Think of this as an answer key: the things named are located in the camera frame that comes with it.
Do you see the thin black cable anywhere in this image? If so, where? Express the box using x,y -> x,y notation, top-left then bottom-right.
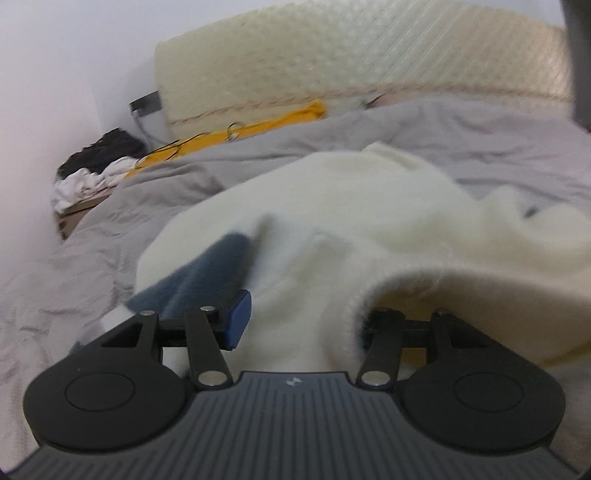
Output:
136,121 -> 245,162

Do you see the white clothes pile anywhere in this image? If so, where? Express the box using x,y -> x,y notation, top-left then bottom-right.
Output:
51,157 -> 137,213

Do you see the yellow cloth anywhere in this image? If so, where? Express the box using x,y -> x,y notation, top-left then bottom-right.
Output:
124,99 -> 326,178

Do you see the grey bed sheet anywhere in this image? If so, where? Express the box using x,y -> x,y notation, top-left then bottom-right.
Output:
0,99 -> 591,462

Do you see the wooden nightstand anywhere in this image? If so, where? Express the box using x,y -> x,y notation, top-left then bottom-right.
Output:
54,189 -> 114,241

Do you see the black clothes pile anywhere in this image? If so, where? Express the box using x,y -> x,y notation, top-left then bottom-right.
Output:
58,128 -> 147,178

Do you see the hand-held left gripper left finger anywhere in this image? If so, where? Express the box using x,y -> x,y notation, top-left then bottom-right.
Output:
99,290 -> 252,389

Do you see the black wall socket plate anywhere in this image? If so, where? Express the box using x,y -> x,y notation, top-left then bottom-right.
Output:
129,91 -> 162,116

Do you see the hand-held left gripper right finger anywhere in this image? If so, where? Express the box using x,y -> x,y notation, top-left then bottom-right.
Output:
356,307 -> 497,388

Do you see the cream quilted headboard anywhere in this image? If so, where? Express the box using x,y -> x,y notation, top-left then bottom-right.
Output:
154,0 -> 575,127

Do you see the white sweater with blue stripes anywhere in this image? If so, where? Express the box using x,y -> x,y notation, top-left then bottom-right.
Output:
99,141 -> 591,374

